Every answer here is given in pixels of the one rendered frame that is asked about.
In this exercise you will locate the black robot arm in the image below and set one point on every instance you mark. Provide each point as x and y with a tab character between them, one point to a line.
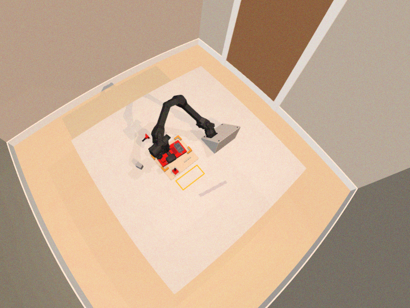
158	131

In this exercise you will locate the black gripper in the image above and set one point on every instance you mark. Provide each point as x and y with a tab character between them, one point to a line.
171	157

